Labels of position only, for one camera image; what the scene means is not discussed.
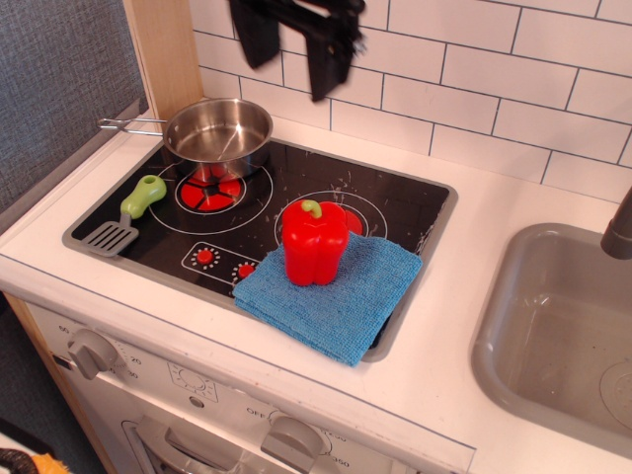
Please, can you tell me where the green handled grey spatula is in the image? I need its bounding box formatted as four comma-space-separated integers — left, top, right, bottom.
81, 175, 167, 258

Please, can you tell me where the black toy stovetop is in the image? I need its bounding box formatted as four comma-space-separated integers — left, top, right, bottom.
63, 142, 457, 359

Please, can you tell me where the blue folded cloth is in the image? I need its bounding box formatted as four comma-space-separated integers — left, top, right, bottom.
233, 234, 423, 366

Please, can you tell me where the orange plush toy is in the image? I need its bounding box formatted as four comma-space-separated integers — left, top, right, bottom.
1, 448, 70, 474

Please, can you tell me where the grey oven door handle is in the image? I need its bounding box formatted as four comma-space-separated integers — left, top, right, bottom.
135, 417, 277, 473

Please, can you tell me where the wooden side post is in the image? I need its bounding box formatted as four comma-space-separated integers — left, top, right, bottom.
123, 0, 203, 119

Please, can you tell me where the grey right oven knob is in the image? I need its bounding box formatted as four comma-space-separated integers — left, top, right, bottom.
261, 417, 324, 473

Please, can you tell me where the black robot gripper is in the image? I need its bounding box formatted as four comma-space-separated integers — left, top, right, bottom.
230, 0, 365, 102

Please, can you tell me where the grey faucet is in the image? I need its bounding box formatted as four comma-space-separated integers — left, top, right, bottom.
600, 189, 632, 260

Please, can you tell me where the red toy bell pepper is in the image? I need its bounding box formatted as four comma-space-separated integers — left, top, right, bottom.
281, 199, 350, 286

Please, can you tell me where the stainless steel saucepan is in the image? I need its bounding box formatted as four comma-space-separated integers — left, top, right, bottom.
97, 97, 275, 180

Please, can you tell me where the grey oven knob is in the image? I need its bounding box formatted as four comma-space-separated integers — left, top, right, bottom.
261, 417, 324, 473
68, 329, 119, 380

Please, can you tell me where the grey left oven knob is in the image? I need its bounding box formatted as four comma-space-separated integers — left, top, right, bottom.
68, 329, 119, 380

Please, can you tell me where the grey toy sink basin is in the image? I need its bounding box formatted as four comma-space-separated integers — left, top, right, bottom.
472, 223, 631, 458

